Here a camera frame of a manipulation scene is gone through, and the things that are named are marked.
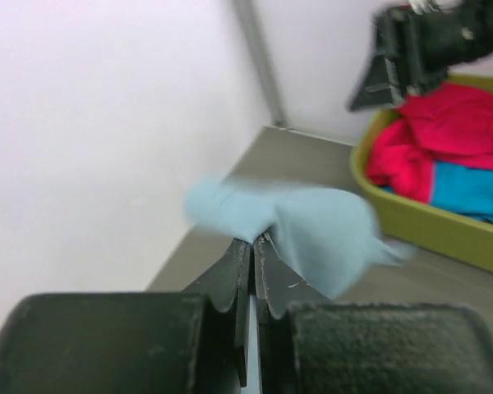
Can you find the red t shirt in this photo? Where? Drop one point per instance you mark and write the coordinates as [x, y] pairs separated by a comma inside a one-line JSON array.
[[452, 125]]

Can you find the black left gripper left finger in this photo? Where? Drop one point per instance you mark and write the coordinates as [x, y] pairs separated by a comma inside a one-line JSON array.
[[191, 341]]

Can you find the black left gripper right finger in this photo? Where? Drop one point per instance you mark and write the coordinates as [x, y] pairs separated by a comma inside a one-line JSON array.
[[310, 344]]

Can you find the bright blue t shirt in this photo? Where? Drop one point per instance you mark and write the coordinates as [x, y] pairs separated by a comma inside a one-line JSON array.
[[447, 186]]

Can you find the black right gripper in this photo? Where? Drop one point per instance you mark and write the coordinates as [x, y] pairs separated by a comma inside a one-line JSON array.
[[416, 44]]

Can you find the olive green plastic bin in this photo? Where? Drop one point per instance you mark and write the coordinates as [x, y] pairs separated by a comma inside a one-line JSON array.
[[453, 235]]

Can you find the light blue t shirt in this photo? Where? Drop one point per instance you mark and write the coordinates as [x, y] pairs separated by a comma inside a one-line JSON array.
[[329, 237]]

